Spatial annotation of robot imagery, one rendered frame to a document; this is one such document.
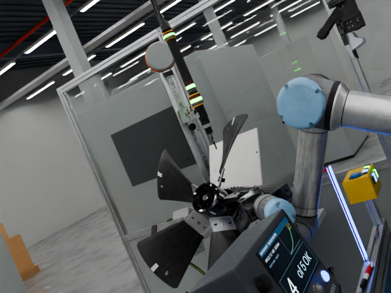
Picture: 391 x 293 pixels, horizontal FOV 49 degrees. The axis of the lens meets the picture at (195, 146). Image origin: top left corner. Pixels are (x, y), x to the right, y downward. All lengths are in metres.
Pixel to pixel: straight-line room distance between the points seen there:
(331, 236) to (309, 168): 1.13
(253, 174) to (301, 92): 0.88
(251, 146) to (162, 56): 0.70
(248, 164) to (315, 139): 0.73
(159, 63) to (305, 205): 1.27
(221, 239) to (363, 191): 0.55
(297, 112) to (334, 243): 1.39
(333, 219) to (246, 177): 0.60
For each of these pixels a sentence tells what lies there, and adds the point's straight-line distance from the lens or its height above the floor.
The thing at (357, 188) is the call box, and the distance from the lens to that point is 1.67.
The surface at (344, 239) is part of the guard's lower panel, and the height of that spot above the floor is 0.67.
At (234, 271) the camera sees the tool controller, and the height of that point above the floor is 1.25.
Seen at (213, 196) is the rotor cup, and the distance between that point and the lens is 1.54.
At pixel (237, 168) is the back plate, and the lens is 1.89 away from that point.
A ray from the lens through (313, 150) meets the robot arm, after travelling 1.18.
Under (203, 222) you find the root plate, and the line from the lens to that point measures 1.62.
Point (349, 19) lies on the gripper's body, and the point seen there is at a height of 1.60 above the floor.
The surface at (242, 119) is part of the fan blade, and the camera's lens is 1.62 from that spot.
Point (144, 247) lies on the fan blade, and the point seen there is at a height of 1.12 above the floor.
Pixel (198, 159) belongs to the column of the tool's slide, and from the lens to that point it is 2.22.
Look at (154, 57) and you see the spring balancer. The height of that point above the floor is 1.88.
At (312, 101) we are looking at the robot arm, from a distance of 0.99.
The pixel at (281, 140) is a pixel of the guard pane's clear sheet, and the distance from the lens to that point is 2.21.
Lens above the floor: 1.47
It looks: 2 degrees down
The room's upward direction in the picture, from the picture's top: 23 degrees counter-clockwise
